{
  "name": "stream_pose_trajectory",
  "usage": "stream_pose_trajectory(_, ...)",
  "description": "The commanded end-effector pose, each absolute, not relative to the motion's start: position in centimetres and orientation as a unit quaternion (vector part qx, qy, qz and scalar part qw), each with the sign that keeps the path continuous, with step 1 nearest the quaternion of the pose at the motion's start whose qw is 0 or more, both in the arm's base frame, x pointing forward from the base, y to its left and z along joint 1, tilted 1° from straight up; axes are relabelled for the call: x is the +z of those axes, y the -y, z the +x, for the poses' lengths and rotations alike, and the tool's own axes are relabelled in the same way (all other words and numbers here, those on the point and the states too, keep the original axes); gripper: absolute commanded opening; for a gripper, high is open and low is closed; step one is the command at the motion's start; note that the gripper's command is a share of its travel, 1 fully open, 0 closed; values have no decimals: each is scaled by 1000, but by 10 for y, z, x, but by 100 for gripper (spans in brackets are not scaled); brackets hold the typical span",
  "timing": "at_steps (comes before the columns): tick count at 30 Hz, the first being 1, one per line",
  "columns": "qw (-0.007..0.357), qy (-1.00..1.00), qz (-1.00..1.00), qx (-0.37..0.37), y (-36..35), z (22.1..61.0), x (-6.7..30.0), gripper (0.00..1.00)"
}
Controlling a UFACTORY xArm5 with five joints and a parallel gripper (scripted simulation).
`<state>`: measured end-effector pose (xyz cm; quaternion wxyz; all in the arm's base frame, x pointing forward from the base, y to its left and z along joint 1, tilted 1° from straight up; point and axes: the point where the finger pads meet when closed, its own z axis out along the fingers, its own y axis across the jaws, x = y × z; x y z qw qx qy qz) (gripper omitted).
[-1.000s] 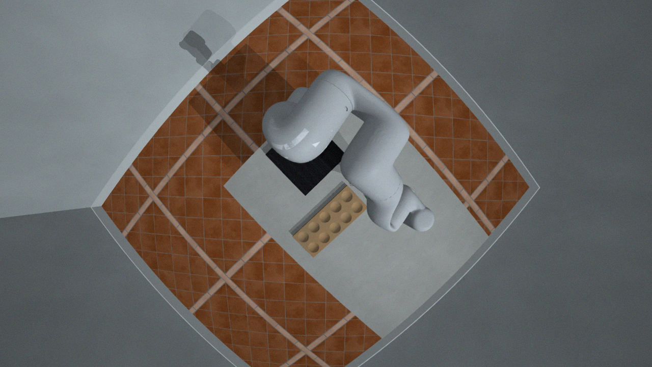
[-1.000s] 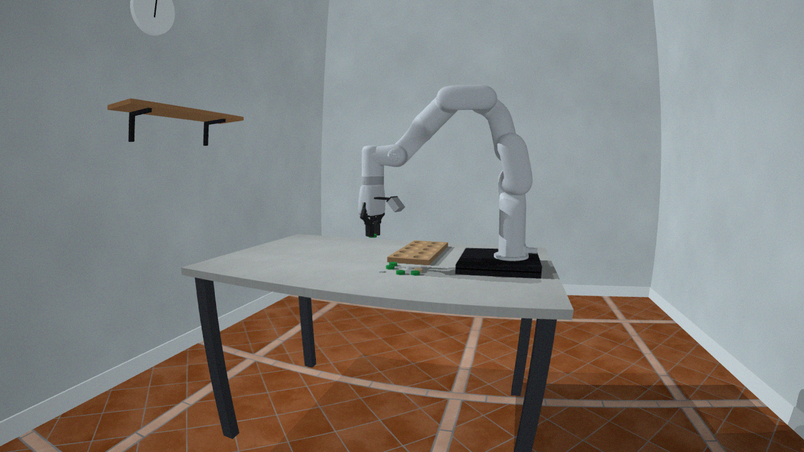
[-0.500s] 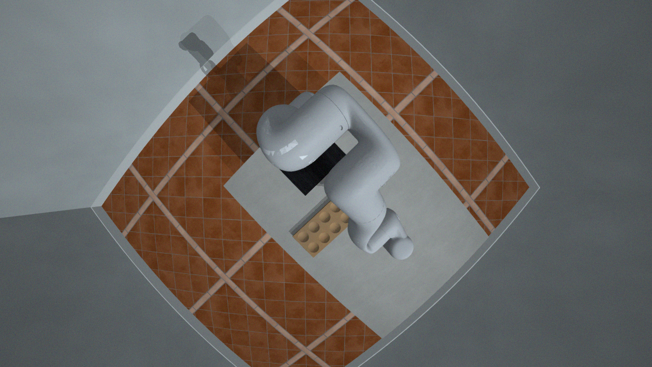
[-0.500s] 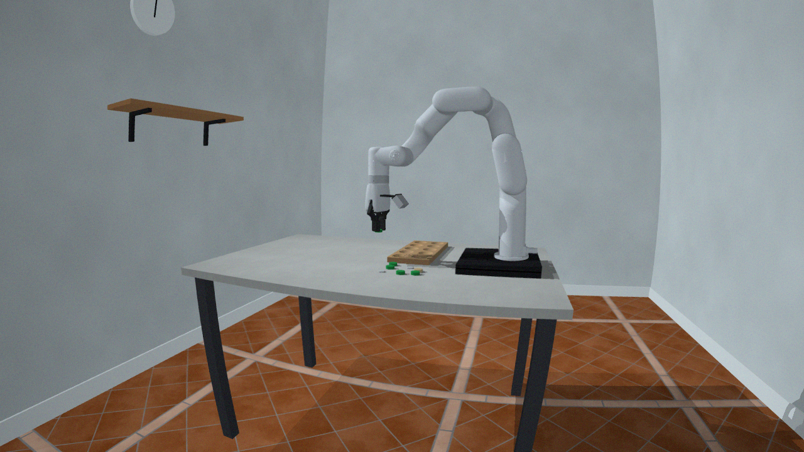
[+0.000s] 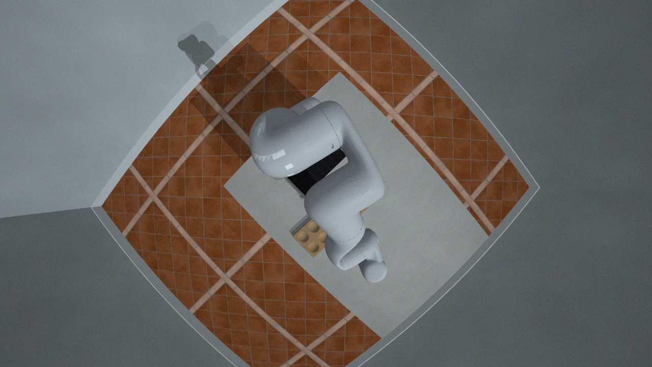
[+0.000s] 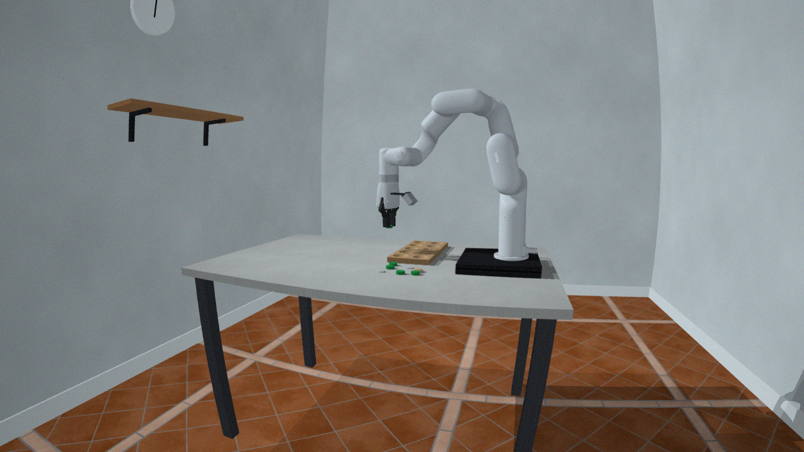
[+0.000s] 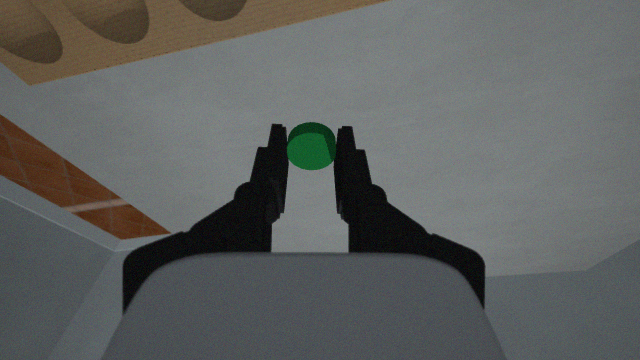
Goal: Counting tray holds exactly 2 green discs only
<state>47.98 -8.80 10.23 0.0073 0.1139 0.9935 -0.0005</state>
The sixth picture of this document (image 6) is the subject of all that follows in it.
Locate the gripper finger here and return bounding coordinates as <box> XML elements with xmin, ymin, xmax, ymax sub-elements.
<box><xmin>379</xmin><ymin>197</ymin><xmax>391</xmax><ymax>227</ymax></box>
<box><xmin>389</xmin><ymin>207</ymin><xmax>399</xmax><ymax>227</ymax></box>

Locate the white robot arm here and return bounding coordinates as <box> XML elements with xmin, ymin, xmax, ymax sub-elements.
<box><xmin>379</xmin><ymin>89</ymin><xmax>538</xmax><ymax>261</ymax></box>

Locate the tan tray with round pockets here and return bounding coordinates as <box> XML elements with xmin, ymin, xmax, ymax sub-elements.
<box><xmin>387</xmin><ymin>240</ymin><xmax>448</xmax><ymax>266</ymax></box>

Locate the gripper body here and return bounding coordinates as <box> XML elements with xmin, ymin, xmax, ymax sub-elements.
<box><xmin>377</xmin><ymin>182</ymin><xmax>399</xmax><ymax>209</ymax></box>

